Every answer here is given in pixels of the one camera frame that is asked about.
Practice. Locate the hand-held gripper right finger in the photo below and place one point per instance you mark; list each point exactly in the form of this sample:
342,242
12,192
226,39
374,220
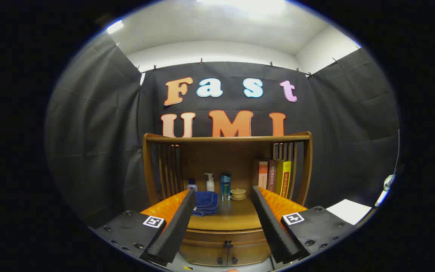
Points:
274,226

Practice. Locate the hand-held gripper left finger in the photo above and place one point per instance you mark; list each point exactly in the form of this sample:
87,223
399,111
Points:
176,226

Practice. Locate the wooden drawer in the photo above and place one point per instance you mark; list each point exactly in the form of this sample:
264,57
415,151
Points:
210,236

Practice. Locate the wooden countertop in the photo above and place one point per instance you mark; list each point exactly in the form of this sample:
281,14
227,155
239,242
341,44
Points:
232,215

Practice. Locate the wooden cabinet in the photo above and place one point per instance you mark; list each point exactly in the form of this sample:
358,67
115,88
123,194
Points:
225,151

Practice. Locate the blue folded towel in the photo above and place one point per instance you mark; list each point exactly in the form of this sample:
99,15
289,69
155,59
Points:
206,202

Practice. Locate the small white blue-capped bottle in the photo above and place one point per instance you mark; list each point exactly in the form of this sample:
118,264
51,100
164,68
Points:
192,186

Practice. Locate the yellow book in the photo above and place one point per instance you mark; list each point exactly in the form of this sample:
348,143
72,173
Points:
285,179

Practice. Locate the beige lidded tea cup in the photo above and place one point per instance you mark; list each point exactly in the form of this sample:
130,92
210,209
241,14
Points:
238,193

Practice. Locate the brown book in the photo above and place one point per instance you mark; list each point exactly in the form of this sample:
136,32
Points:
272,177

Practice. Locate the beige book with orange band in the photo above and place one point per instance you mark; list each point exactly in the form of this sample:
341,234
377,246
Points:
263,175

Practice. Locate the white pump bottle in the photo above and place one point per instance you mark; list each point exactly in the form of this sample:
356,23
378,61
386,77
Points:
210,185

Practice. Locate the tall blue glass bottle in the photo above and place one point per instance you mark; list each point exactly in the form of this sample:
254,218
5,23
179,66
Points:
225,187

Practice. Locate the white table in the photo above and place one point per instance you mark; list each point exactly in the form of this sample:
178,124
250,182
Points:
349,211

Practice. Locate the white device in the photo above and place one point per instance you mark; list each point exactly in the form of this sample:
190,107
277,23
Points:
388,182

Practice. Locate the ceiling light panel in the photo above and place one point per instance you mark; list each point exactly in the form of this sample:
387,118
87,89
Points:
114,26
240,4

